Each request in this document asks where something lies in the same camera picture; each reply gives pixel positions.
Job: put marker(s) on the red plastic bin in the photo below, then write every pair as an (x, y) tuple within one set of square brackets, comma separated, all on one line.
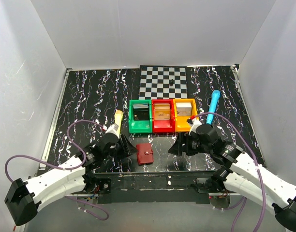
[(163, 126)]

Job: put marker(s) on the green plastic bin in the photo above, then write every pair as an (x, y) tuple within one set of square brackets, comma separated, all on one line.
[(135, 126)]

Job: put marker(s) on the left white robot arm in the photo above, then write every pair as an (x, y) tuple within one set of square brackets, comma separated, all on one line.
[(25, 198)]

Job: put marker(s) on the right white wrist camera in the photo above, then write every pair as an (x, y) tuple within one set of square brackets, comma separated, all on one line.
[(194, 123)]

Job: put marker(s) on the yellow plastic bin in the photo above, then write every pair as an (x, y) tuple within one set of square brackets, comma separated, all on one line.
[(181, 121)]

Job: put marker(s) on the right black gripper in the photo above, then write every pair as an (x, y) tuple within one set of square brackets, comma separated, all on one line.
[(177, 148)]

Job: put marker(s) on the white cards in yellow bin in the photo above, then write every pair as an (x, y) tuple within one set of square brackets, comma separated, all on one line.
[(183, 108)]

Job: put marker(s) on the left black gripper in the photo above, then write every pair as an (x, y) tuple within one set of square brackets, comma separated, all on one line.
[(127, 149)]

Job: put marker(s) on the cream toy microphone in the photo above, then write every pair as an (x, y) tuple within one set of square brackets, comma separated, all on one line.
[(118, 118)]

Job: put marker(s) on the red leather card holder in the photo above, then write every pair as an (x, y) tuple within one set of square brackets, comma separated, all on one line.
[(144, 154)]

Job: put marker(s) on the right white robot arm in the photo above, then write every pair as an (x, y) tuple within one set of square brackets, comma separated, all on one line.
[(239, 173)]

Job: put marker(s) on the blue toy microphone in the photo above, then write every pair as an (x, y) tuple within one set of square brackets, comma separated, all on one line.
[(213, 104)]

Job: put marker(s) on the dark cards in green bin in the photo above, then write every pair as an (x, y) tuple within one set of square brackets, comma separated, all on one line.
[(141, 111)]

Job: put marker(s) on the checkered chessboard mat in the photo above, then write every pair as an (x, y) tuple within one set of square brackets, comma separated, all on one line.
[(154, 82)]

